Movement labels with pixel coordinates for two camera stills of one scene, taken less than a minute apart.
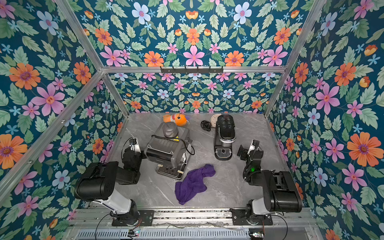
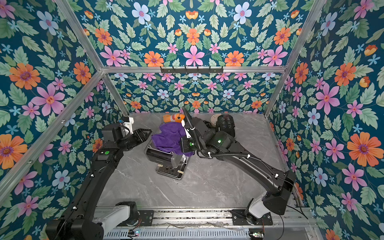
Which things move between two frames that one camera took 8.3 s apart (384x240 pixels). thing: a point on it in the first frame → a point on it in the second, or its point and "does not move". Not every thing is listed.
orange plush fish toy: x=179 y=119 does not move
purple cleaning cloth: x=194 y=183 → x=170 y=138
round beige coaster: x=214 y=119 does not move
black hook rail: x=191 y=71 does not move
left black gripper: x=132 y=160 → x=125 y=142
